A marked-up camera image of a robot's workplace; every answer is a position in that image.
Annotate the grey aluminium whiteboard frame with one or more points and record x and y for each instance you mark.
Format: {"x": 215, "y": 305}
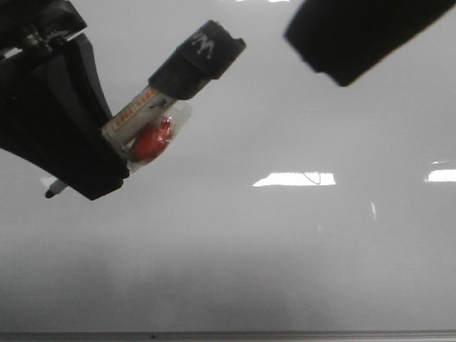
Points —
{"x": 423, "y": 335}

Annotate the black white whiteboard marker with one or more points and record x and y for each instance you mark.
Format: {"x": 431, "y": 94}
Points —
{"x": 203, "y": 57}

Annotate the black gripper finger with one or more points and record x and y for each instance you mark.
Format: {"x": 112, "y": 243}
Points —
{"x": 344, "y": 39}

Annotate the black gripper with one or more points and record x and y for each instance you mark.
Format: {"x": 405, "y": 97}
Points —
{"x": 52, "y": 104}

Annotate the red tape-wrapped object on marker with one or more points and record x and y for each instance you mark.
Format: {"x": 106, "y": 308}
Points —
{"x": 154, "y": 138}

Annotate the white whiteboard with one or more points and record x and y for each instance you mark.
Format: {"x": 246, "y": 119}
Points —
{"x": 286, "y": 202}

